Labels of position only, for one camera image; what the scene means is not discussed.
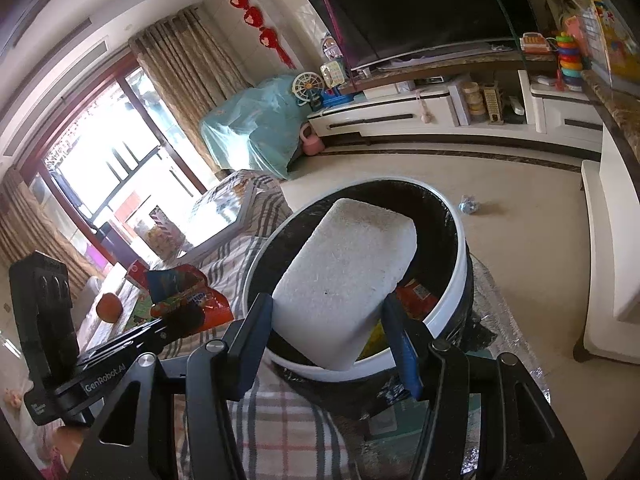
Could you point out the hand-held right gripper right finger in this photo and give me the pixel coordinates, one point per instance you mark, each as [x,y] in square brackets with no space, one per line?
[402,355]

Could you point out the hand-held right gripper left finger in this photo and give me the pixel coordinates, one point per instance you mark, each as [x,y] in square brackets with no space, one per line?
[260,332]

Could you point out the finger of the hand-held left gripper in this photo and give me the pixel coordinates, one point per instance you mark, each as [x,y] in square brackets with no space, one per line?
[170,329]

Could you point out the orange snack packet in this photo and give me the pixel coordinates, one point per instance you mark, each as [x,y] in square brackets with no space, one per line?
[195,300]

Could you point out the white round bin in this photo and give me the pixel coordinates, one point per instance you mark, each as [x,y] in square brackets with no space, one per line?
[457,285]

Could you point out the white foam block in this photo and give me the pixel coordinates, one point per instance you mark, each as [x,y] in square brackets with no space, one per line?
[340,280]

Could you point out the colourful picture book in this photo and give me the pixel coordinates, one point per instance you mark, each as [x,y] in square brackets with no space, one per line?
[142,312]

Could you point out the yellow crumpled wrapper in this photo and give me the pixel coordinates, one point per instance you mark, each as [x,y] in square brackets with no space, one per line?
[372,340]

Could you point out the red snack packet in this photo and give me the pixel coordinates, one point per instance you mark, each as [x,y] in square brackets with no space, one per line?
[417,297]

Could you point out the red yellow apple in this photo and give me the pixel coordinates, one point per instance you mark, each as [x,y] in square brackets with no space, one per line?
[109,307]

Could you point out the white red carton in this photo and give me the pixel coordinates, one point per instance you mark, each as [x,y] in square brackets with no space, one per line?
[136,271]

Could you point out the beige patterned curtain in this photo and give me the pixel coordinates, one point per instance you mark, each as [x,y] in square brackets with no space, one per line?
[185,70]
[35,230]

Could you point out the clear cookie jar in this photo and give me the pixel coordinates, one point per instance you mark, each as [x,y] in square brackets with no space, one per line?
[162,237]

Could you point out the small pale blue wrapper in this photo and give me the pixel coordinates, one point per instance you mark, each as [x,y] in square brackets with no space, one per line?
[470,205]

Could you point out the brown framed balcony door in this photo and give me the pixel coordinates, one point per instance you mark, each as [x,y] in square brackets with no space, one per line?
[150,160]

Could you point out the teal furniture cover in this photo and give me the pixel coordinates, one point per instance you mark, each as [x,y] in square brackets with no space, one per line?
[250,125]

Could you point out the blue toy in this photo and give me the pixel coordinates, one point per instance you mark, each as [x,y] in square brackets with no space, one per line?
[332,97]

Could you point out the small white desk fan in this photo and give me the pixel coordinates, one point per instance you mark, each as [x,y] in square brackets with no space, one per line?
[305,87]

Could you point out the white television cabinet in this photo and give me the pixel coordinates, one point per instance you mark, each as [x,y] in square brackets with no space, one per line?
[450,110]

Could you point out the wooden toy board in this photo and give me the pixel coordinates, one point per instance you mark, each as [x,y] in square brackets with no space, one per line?
[492,105]

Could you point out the green yellow toy telephone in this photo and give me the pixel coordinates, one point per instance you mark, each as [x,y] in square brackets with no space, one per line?
[331,74]

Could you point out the pink toy house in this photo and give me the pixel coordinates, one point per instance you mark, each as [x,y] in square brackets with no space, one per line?
[330,47]

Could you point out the pink stick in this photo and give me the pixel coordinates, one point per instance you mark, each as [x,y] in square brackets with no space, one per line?
[332,15]

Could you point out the toy cash register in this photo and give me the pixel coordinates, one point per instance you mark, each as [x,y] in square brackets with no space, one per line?
[535,40]

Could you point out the black flat television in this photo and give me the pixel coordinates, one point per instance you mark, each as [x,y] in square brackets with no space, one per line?
[415,5]

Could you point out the green stick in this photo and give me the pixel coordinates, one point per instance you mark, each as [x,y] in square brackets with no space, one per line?
[500,0]

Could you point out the yellow boxed toy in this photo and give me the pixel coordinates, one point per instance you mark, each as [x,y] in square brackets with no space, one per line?
[615,35]

